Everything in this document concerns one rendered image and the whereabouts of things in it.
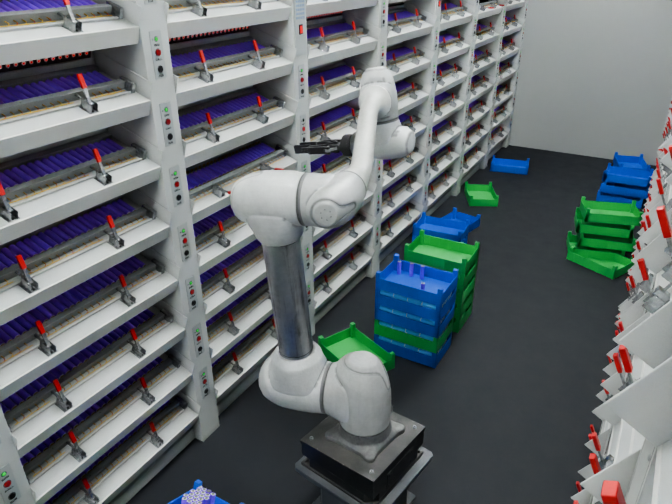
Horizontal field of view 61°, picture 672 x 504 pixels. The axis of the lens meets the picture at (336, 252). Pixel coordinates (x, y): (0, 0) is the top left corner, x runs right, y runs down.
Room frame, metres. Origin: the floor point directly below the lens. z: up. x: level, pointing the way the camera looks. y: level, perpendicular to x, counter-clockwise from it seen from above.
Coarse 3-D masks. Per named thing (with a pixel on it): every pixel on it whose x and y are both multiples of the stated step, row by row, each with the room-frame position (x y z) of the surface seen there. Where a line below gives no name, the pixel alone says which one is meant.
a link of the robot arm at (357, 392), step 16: (352, 352) 1.35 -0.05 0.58; (368, 352) 1.35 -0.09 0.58; (336, 368) 1.31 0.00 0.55; (352, 368) 1.28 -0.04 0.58; (368, 368) 1.28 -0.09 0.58; (384, 368) 1.32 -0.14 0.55; (336, 384) 1.27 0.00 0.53; (352, 384) 1.25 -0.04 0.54; (368, 384) 1.25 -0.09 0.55; (384, 384) 1.27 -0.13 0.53; (336, 400) 1.25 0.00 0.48; (352, 400) 1.24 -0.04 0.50; (368, 400) 1.23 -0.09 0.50; (384, 400) 1.26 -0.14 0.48; (336, 416) 1.26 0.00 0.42; (352, 416) 1.24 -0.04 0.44; (368, 416) 1.23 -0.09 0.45; (384, 416) 1.25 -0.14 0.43; (352, 432) 1.24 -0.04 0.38; (368, 432) 1.23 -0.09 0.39
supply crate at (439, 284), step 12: (396, 264) 2.29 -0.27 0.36; (408, 264) 2.28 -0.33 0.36; (384, 276) 2.21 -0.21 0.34; (396, 276) 2.24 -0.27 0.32; (408, 276) 2.24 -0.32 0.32; (432, 276) 2.22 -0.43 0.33; (444, 276) 2.19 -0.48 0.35; (456, 276) 2.15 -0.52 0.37; (384, 288) 2.12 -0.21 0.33; (396, 288) 2.09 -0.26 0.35; (408, 288) 2.07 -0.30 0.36; (420, 288) 2.13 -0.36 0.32; (432, 288) 2.13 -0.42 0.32; (444, 288) 2.13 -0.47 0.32; (420, 300) 2.04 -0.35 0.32; (432, 300) 2.01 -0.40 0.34; (444, 300) 2.03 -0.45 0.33
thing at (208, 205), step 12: (276, 144) 2.23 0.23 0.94; (288, 144) 2.20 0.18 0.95; (288, 156) 2.20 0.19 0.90; (288, 168) 2.13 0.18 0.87; (192, 204) 1.65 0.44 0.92; (204, 204) 1.73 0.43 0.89; (216, 204) 1.76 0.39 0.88; (228, 204) 1.83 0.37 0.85; (192, 216) 1.66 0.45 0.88; (204, 216) 1.72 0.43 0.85
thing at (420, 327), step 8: (376, 304) 2.14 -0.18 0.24; (376, 312) 2.14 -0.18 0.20; (384, 312) 2.12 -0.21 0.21; (384, 320) 2.12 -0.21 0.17; (392, 320) 2.10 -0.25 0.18; (400, 320) 2.08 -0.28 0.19; (408, 320) 2.06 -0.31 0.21; (448, 320) 2.10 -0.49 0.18; (408, 328) 2.06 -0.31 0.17; (416, 328) 2.04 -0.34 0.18; (424, 328) 2.02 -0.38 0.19; (432, 328) 2.01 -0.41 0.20; (440, 328) 2.01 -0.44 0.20; (432, 336) 2.00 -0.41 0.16
